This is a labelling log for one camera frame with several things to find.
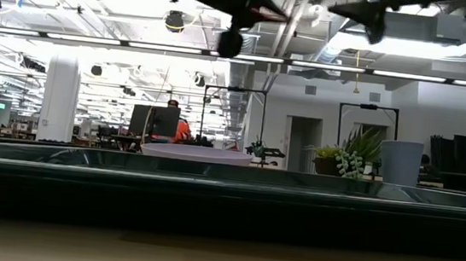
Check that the light blue cup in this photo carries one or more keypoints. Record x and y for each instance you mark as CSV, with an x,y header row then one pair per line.
x,y
400,164

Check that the black equipment rack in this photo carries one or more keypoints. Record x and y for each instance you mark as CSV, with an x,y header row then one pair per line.
x,y
458,154

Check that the white building pillar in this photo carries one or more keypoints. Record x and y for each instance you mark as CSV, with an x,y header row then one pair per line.
x,y
59,101

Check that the long LED light bar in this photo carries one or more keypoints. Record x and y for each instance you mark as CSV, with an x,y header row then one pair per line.
x,y
87,39

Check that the black metal frame stand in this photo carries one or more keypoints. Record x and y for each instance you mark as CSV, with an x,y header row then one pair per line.
x,y
235,89
369,107

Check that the person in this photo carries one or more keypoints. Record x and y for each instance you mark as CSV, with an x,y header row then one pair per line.
x,y
182,132

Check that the black computer monitor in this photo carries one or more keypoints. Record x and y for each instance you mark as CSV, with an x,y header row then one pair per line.
x,y
154,121

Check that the spiky green plant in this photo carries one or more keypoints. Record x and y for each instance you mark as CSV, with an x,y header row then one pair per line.
x,y
364,145

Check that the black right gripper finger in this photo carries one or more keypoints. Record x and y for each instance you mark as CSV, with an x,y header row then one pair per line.
x,y
354,7
357,18

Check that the green exit sign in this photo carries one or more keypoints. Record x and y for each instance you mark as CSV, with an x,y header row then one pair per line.
x,y
1,105

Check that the lavender plate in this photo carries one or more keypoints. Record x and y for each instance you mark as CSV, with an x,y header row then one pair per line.
x,y
196,153

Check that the pale bead succulent plant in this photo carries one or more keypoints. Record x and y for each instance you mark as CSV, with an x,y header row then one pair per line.
x,y
350,165

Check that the small black robot stand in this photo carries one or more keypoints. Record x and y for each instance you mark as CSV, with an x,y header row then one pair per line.
x,y
265,153

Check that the dark green serving tray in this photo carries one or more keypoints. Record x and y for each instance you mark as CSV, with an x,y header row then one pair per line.
x,y
226,198

